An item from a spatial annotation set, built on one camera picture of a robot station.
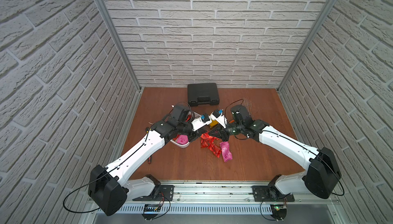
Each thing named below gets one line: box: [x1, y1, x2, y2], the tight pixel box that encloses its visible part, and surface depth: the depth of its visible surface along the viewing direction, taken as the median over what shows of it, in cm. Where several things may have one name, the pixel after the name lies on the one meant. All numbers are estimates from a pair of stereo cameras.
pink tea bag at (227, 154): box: [219, 141, 233, 162], surface depth 86 cm
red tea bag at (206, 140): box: [200, 132, 215, 149], surface depth 76 cm
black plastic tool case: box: [187, 82, 220, 107], surface depth 116 cm
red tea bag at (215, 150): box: [207, 144, 223, 159], surface depth 87 cm
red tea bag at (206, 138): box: [200, 131, 221, 144], surface depth 76 cm
